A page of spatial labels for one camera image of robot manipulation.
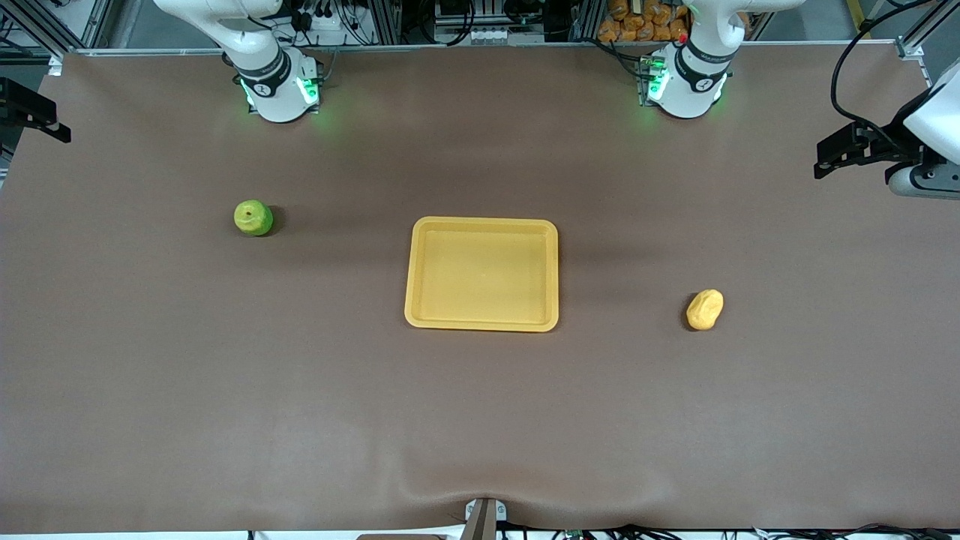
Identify green apple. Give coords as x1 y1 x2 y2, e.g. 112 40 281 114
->
234 199 275 238

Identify yellow plastic tray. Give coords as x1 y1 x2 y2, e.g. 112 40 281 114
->
404 217 560 333

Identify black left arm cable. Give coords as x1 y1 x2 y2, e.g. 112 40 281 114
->
829 0 935 143

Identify aluminium table edge rail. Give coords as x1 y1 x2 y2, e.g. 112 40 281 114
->
64 39 925 58

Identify aluminium frame strut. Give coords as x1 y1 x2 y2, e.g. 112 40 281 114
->
0 0 113 57
896 0 960 61

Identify orange objects in bin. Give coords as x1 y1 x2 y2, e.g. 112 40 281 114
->
598 0 691 43

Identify yellow potato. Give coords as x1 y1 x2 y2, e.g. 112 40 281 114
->
685 289 725 332

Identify brown table cover sheet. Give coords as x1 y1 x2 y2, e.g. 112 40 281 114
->
0 43 960 535

